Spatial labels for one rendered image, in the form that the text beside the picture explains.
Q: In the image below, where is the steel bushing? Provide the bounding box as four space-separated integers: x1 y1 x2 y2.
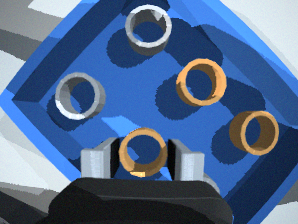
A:
203 172 220 194

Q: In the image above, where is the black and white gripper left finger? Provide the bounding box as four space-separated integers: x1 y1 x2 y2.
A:
81 137 120 179

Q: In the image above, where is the blue square crate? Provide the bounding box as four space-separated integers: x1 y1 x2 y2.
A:
0 0 298 224

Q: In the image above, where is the bronze bushing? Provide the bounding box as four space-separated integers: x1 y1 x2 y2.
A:
119 127 168 177
176 59 226 106
229 111 279 155

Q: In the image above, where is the grey metal bushing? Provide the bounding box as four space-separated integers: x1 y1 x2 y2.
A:
55 72 106 119
125 5 172 56

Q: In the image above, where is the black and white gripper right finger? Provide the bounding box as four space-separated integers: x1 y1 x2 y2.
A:
167 139 204 181

